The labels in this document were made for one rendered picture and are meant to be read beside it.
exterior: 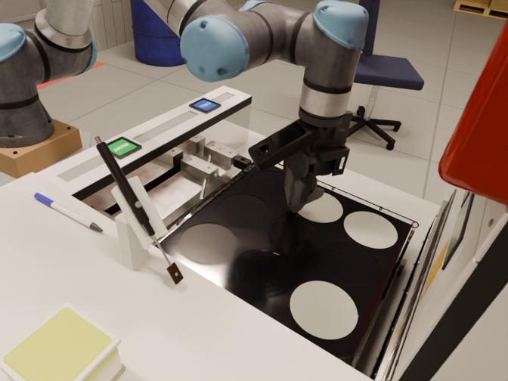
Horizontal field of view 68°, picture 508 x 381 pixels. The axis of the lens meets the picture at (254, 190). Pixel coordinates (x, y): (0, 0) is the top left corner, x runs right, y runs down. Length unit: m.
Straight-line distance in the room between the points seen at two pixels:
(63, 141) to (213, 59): 0.63
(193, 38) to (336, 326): 0.43
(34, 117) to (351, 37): 0.71
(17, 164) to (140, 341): 0.60
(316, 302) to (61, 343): 0.35
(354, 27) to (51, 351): 0.50
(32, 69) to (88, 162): 0.29
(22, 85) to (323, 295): 0.75
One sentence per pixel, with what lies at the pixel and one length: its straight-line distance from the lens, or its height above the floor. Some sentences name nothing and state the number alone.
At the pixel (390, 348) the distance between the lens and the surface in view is 0.54.
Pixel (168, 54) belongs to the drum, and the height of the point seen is 0.13.
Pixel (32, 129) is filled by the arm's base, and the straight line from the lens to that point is 0.99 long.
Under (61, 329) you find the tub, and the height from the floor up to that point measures 1.03.
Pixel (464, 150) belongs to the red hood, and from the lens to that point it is 0.28.
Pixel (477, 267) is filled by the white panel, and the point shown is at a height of 1.17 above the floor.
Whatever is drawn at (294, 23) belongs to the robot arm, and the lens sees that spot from 0.58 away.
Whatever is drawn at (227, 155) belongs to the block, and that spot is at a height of 0.91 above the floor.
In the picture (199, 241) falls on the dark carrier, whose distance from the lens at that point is 0.65.
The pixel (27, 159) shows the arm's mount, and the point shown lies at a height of 0.86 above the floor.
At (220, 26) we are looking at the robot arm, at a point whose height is 1.25.
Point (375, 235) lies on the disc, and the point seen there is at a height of 0.90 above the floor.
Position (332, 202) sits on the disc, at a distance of 0.78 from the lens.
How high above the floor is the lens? 1.37
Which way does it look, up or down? 37 degrees down
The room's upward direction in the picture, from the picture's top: 7 degrees clockwise
